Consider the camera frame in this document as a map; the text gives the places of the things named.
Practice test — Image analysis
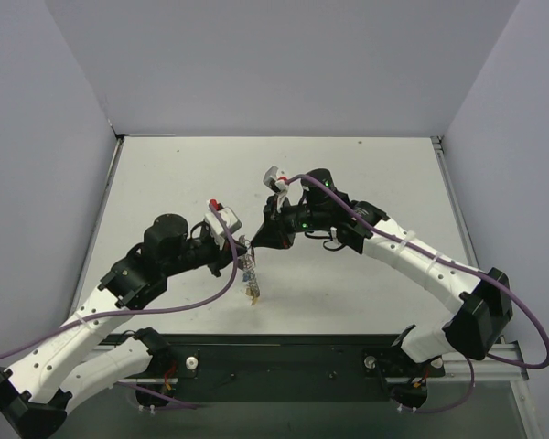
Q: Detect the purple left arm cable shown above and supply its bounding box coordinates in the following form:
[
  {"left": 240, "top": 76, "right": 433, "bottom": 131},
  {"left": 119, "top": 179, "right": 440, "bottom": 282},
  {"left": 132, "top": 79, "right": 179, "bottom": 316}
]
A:
[{"left": 0, "top": 203, "right": 242, "bottom": 411}]

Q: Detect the aluminium front rail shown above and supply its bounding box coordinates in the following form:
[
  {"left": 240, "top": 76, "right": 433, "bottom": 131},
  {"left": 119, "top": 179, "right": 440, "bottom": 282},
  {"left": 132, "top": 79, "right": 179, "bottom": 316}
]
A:
[{"left": 120, "top": 342, "right": 529, "bottom": 384}]

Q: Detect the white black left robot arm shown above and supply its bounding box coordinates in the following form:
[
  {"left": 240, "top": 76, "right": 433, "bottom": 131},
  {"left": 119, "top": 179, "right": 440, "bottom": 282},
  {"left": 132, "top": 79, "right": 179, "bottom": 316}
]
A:
[{"left": 0, "top": 207, "right": 246, "bottom": 438}]

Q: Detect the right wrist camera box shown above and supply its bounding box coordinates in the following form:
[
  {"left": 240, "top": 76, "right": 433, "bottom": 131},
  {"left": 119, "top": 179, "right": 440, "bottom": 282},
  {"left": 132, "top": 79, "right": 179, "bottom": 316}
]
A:
[{"left": 263, "top": 166, "right": 289, "bottom": 210}]

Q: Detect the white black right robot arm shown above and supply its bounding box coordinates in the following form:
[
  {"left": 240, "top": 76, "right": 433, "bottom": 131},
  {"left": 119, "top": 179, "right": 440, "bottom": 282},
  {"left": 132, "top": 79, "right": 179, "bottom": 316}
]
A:
[{"left": 251, "top": 166, "right": 512, "bottom": 364}]

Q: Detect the steel key organiser ring disc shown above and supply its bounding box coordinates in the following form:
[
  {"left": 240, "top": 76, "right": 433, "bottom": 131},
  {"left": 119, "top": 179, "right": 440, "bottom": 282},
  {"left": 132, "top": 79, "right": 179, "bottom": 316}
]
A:
[{"left": 239, "top": 235, "right": 261, "bottom": 299}]

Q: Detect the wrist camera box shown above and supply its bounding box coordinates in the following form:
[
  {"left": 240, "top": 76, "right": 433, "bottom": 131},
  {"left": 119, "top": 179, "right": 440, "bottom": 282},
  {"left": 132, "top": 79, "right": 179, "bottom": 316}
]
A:
[
  {"left": 263, "top": 166, "right": 289, "bottom": 210},
  {"left": 203, "top": 198, "right": 242, "bottom": 248}
]

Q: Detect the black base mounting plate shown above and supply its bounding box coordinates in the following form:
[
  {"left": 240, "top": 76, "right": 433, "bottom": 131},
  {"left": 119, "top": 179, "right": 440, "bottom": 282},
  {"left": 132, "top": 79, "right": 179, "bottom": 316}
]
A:
[{"left": 135, "top": 335, "right": 445, "bottom": 403}]

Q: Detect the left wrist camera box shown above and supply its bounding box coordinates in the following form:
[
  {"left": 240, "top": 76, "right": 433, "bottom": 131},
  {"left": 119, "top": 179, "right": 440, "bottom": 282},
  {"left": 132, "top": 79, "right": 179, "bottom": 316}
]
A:
[{"left": 203, "top": 198, "right": 242, "bottom": 248}]

